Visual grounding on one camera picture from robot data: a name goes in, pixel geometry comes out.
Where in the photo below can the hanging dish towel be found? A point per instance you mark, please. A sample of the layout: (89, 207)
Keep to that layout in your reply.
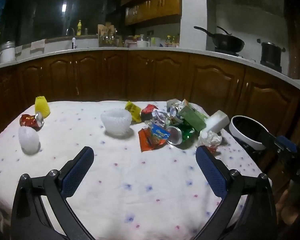
(38, 45)

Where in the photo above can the green carton box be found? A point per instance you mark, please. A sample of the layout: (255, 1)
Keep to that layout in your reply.
(193, 118)

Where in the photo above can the brown wooden upper cabinets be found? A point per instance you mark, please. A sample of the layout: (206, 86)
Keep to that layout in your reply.
(152, 2)

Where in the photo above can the crumpled white tissue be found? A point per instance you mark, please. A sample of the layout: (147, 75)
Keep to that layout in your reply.
(209, 139)

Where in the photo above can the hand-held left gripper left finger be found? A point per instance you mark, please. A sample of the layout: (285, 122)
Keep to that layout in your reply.
(76, 172)

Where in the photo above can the white kitchen countertop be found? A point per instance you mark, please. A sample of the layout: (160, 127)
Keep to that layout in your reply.
(165, 50)

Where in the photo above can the yellow foam fruit net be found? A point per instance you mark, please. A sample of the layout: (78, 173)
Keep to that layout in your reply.
(42, 107)

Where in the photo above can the metal canister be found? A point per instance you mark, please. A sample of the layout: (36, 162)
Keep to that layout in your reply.
(7, 52)

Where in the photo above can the dark kitchen window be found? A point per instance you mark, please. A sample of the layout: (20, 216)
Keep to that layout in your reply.
(57, 15)

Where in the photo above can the brown wooden cabinets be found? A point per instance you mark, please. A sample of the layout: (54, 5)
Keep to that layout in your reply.
(152, 2)
(150, 77)

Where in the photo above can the white foam block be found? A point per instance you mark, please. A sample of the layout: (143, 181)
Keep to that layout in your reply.
(217, 122)

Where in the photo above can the black cooking pot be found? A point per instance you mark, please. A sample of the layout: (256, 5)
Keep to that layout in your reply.
(271, 52)

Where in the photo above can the round white-rimmed bin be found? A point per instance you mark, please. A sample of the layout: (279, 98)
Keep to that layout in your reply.
(250, 133)

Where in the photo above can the orange snack wrapper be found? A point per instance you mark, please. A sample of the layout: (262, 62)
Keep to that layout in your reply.
(146, 142)

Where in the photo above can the white dotted tablecloth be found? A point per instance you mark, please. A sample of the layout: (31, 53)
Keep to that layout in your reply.
(130, 180)

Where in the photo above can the kitchen faucet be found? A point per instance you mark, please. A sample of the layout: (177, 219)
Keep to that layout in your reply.
(70, 31)

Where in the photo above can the red snack wrapper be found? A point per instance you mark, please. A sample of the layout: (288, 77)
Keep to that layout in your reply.
(149, 109)

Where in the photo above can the blue snack wrapper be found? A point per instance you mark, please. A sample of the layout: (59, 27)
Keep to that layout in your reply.
(159, 132)

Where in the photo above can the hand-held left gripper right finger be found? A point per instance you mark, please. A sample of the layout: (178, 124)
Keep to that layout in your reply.
(211, 171)

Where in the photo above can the crushed green can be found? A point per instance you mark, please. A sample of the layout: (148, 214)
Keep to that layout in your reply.
(181, 134)

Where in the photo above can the white foam fruit net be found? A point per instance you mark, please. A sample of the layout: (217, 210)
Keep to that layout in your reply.
(28, 140)

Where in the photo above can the white mug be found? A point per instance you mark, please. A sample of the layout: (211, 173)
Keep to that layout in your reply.
(142, 43)

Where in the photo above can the brown wooden lower cabinets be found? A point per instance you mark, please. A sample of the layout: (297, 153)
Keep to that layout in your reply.
(150, 77)

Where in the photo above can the yellow bottle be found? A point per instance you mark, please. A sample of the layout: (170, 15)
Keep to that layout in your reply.
(79, 28)

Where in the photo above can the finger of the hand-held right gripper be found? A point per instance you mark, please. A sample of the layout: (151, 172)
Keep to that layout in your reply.
(287, 142)

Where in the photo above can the crushed red can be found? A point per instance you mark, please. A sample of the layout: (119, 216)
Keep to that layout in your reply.
(31, 122)

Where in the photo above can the yellow snack wrapper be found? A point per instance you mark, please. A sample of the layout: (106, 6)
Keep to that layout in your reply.
(133, 110)

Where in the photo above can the silver foil wrapper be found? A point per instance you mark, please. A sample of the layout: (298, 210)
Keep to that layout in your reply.
(161, 118)

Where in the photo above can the black wok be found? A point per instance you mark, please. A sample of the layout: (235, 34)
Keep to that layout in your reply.
(227, 42)

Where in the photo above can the shiny silver foil bag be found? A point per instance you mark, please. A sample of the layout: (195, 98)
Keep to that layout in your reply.
(175, 105)

